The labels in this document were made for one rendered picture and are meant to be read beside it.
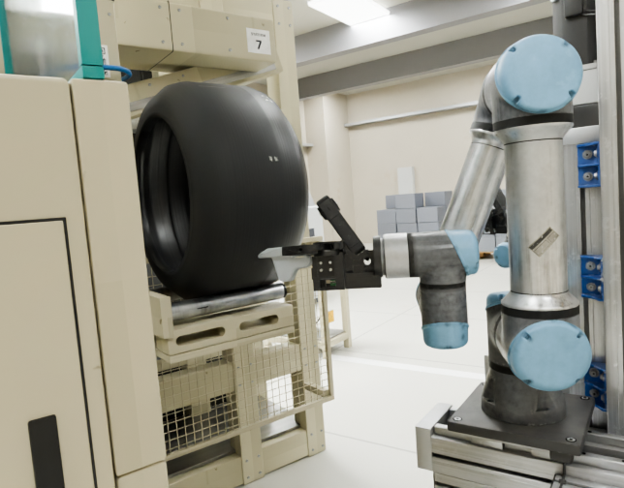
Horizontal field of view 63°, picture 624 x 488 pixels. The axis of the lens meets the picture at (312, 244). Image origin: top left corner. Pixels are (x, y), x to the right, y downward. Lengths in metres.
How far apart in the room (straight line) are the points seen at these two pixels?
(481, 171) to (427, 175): 10.92
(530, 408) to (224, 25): 1.43
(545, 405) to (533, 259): 0.31
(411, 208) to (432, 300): 8.01
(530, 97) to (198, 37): 1.19
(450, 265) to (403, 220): 8.09
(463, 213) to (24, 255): 0.71
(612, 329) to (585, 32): 0.59
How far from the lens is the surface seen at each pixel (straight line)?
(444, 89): 11.90
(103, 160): 0.51
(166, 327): 1.24
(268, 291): 1.40
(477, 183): 0.96
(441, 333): 0.85
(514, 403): 1.02
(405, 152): 12.10
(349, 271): 0.85
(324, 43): 7.99
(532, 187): 0.84
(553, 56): 0.84
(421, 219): 8.79
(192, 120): 1.26
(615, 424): 1.22
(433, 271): 0.83
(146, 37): 1.70
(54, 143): 0.50
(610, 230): 1.12
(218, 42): 1.80
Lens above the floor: 1.15
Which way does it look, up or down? 5 degrees down
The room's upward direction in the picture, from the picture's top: 4 degrees counter-clockwise
